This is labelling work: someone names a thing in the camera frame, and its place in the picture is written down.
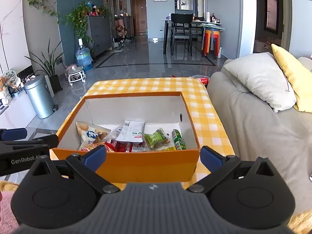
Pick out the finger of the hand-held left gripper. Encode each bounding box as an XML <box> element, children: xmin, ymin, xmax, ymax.
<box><xmin>0</xmin><ymin>127</ymin><xmax>28</xmax><ymax>142</ymax></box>
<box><xmin>0</xmin><ymin>134</ymin><xmax>59</xmax><ymax>155</ymax></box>

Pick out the blue water jug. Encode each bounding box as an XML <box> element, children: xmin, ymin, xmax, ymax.
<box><xmin>75</xmin><ymin>38</ymin><xmax>93</xmax><ymax>71</ymax></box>

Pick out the green sausage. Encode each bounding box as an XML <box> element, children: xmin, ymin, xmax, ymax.
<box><xmin>171</xmin><ymin>129</ymin><xmax>186</xmax><ymax>150</ymax></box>

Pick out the grey cushion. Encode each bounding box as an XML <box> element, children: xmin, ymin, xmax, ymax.
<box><xmin>223</xmin><ymin>52</ymin><xmax>297</xmax><ymax>113</ymax></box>

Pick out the red orange snack bag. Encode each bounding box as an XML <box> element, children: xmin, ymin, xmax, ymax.
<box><xmin>78</xmin><ymin>143</ymin><xmax>108</xmax><ymax>153</ymax></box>

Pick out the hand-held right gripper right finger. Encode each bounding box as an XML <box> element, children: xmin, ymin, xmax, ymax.
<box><xmin>188</xmin><ymin>145</ymin><xmax>276</xmax><ymax>193</ymax></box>

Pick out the dark grey cabinet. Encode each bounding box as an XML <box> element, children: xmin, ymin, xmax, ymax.
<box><xmin>86</xmin><ymin>15</ymin><xmax>113</xmax><ymax>59</ymax></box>

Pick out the orange plastic stool stack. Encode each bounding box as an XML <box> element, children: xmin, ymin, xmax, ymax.
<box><xmin>211</xmin><ymin>30</ymin><xmax>220</xmax><ymax>59</ymax></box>
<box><xmin>202</xmin><ymin>29</ymin><xmax>212</xmax><ymax>56</ymax></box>

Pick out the large red snack packet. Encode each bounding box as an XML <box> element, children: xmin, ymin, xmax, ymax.
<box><xmin>105</xmin><ymin>140</ymin><xmax>147</xmax><ymax>153</ymax></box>

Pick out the grey sofa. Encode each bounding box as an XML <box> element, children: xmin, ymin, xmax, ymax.
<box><xmin>207</xmin><ymin>56</ymin><xmax>312</xmax><ymax>207</ymax></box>

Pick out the long white green snack packet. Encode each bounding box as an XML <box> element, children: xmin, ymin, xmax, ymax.
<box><xmin>116</xmin><ymin>120</ymin><xmax>146</xmax><ymax>143</ymax></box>

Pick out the yellow cushion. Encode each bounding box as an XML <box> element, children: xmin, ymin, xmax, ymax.
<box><xmin>271</xmin><ymin>43</ymin><xmax>312</xmax><ymax>113</ymax></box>

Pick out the trailing pothos plant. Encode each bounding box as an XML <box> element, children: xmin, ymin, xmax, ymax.
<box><xmin>62</xmin><ymin>2</ymin><xmax>110</xmax><ymax>44</ymax></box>

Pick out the silver metal trash can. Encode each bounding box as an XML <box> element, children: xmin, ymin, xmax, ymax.
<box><xmin>24</xmin><ymin>75</ymin><xmax>59</xmax><ymax>119</ymax></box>

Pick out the clear packet of chips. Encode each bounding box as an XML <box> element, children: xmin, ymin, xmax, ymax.
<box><xmin>75</xmin><ymin>121</ymin><xmax>111</xmax><ymax>150</ymax></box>

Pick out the yellow checked tablecloth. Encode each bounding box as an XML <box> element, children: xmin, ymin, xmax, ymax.
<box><xmin>52</xmin><ymin>77</ymin><xmax>236</xmax><ymax>191</ymax></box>

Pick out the brown wooden door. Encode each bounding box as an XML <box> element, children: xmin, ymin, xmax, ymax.
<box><xmin>132</xmin><ymin>0</ymin><xmax>148</xmax><ymax>35</ymax></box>

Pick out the yellow fluffy blanket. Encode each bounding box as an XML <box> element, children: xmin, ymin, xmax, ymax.
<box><xmin>288</xmin><ymin>212</ymin><xmax>312</xmax><ymax>234</ymax></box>

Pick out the dining table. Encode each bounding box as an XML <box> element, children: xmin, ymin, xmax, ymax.
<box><xmin>161</xmin><ymin>17</ymin><xmax>226</xmax><ymax>56</ymax></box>

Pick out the dark framed window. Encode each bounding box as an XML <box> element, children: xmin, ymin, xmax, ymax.
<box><xmin>264</xmin><ymin>0</ymin><xmax>280</xmax><ymax>36</ymax></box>

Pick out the potted long-leaf plant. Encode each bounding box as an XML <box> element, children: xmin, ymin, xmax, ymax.
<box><xmin>24</xmin><ymin>39</ymin><xmax>64</xmax><ymax>93</ymax></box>

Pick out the hanging wall plant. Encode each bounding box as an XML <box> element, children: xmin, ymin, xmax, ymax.
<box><xmin>27</xmin><ymin>0</ymin><xmax>59</xmax><ymax>17</ymax></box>

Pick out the round hand fan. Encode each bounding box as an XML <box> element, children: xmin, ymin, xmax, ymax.
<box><xmin>3</xmin><ymin>69</ymin><xmax>21</xmax><ymax>88</ymax></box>

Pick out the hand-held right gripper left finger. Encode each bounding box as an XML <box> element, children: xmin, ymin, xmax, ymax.
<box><xmin>30</xmin><ymin>144</ymin><xmax>121</xmax><ymax>193</ymax></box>

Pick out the white wheeled stool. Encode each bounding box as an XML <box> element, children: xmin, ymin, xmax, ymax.
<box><xmin>65</xmin><ymin>65</ymin><xmax>86</xmax><ymax>86</ymax></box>

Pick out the white low cabinet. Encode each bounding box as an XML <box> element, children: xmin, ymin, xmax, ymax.
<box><xmin>0</xmin><ymin>93</ymin><xmax>37</xmax><ymax>129</ymax></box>

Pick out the black dining chair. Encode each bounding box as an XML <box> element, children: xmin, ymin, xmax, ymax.
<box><xmin>171</xmin><ymin>13</ymin><xmax>194</xmax><ymax>56</ymax></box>

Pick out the orange cardboard box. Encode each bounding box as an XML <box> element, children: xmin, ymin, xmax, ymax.
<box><xmin>52</xmin><ymin>91</ymin><xmax>201</xmax><ymax>183</ymax></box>

